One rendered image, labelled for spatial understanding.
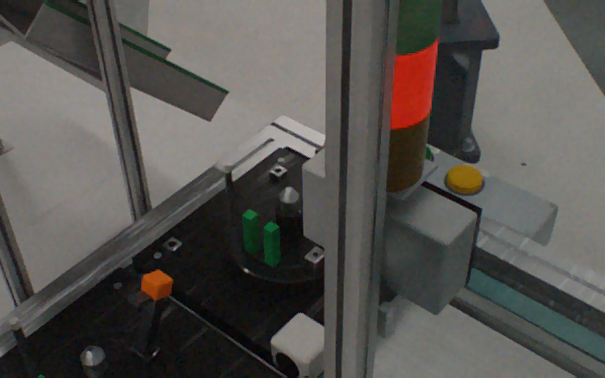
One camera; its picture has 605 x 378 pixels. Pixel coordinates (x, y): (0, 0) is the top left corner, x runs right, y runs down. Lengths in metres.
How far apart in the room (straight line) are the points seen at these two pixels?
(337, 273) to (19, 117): 0.84
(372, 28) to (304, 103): 0.85
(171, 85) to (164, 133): 0.27
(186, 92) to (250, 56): 0.41
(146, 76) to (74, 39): 0.11
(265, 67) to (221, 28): 0.14
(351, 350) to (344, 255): 0.08
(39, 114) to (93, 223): 0.27
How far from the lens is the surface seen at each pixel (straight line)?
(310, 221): 0.61
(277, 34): 1.45
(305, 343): 0.79
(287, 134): 1.06
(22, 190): 1.19
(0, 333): 0.89
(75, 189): 1.17
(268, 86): 1.32
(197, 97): 1.01
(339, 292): 0.58
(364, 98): 0.46
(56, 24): 0.87
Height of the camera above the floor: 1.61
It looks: 42 degrees down
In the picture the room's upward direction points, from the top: 1 degrees counter-clockwise
